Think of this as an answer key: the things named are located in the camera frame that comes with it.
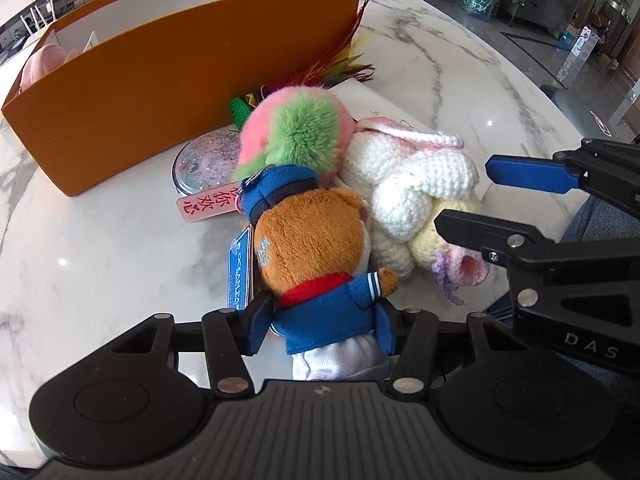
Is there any pink green fluffy ball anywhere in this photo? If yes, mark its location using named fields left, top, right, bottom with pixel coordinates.
left=233, top=86, right=356, bottom=188

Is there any colourful feather toy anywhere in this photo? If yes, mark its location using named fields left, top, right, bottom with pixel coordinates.
left=229, top=0, right=375, bottom=131

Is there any orange cardboard box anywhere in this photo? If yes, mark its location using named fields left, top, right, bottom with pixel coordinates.
left=2, top=0, right=359, bottom=196

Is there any white wifi router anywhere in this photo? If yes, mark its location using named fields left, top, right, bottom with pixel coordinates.
left=20, top=0, right=56, bottom=38

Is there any pink text tag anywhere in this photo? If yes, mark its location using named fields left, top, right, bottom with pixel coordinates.
left=177, top=182, right=240, bottom=223

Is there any pink pouch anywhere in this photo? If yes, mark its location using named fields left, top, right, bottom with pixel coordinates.
left=20, top=44, right=79, bottom=91

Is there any crocheted white bunny doll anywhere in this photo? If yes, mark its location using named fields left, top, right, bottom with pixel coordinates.
left=338, top=117, right=488, bottom=307

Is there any bear plush blue uniform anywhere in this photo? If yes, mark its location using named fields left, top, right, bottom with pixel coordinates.
left=239, top=165, right=399, bottom=382

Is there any blue ocean park tag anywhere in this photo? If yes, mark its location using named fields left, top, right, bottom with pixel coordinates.
left=227, top=224, right=254, bottom=311

